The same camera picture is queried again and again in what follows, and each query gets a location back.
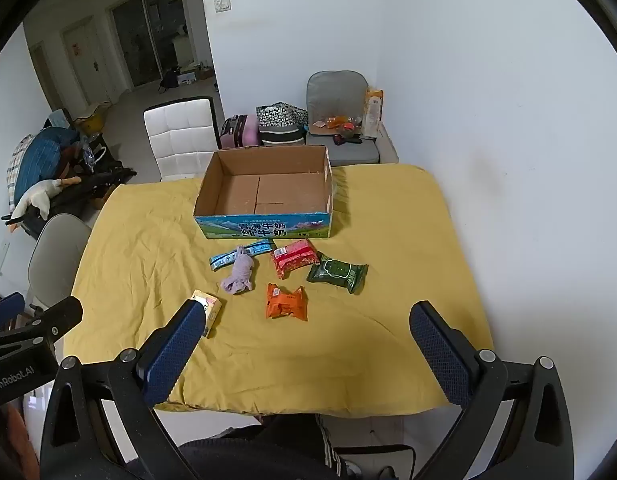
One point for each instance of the pink soft toy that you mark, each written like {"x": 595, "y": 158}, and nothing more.
{"x": 238, "y": 275}

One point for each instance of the pink suitcase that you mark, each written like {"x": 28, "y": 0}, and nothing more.
{"x": 243, "y": 132}

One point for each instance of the sliding glass door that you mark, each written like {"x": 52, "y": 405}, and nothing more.
{"x": 148, "y": 35}

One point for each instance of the blue snack packet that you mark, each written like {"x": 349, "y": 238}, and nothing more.
{"x": 219, "y": 261}

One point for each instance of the yellow helmet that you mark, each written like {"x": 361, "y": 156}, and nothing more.
{"x": 96, "y": 120}

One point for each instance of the beige wooden door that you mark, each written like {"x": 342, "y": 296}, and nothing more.
{"x": 86, "y": 60}

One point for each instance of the printed cardboard box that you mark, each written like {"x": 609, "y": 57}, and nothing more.
{"x": 268, "y": 195}

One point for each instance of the red snack packet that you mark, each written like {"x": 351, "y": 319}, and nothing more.
{"x": 293, "y": 257}

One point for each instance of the white goose plush toy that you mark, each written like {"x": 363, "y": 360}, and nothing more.
{"x": 38, "y": 195}

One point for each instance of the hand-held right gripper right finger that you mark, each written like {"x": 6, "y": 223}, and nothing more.
{"x": 438, "y": 355}

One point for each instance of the white padded chair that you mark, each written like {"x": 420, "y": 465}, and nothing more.
{"x": 178, "y": 135}

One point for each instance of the beige chair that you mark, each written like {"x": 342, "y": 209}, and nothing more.
{"x": 58, "y": 255}

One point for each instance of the black luggage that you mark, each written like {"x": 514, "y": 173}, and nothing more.
{"x": 88, "y": 185}

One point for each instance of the green snack packet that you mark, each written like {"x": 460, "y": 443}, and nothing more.
{"x": 336, "y": 274}

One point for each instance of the small red object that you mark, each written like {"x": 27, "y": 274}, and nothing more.
{"x": 346, "y": 127}

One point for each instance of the orange snack packet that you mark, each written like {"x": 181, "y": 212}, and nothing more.
{"x": 286, "y": 302}

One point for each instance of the yellow blanket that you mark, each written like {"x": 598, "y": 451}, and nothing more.
{"x": 338, "y": 350}

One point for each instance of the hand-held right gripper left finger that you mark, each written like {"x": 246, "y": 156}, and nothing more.
{"x": 171, "y": 355}

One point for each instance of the small white box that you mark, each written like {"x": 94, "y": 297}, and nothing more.
{"x": 188, "y": 78}

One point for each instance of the patterned tote bag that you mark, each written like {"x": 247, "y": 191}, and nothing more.
{"x": 281, "y": 120}

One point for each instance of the small orange packet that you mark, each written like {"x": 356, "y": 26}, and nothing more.
{"x": 333, "y": 121}

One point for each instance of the clear plastic bag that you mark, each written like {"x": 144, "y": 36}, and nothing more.
{"x": 90, "y": 154}

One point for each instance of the white light switch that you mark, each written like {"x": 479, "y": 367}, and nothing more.
{"x": 222, "y": 4}

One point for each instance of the grey armchair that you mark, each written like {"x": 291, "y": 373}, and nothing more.
{"x": 333, "y": 90}

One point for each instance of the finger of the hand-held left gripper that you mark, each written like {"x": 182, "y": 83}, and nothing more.
{"x": 3, "y": 309}
{"x": 58, "y": 316}

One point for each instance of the small brown cardboard box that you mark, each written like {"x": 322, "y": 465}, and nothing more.
{"x": 102, "y": 200}

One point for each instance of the tall orange snack bag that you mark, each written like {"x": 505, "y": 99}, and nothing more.
{"x": 373, "y": 110}

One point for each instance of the blue striped clothing pile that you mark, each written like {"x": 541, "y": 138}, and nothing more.
{"x": 38, "y": 155}

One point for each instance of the black bag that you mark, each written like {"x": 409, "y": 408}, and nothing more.
{"x": 169, "y": 80}

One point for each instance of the small black object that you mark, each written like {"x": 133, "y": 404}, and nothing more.
{"x": 349, "y": 140}

